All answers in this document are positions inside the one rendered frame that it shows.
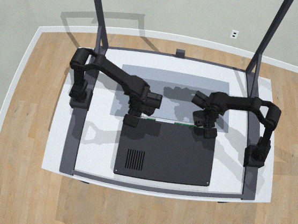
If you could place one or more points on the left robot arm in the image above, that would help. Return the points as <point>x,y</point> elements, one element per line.
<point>219,102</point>

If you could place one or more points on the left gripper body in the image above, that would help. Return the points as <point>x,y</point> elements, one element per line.
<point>210,132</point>

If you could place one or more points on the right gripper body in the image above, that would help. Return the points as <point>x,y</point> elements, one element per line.
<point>129,119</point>

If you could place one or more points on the dark grey enclosure panel with vent slots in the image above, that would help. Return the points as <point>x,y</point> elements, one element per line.
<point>165,152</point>

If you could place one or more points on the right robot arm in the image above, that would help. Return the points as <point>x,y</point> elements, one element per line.
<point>136,87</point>

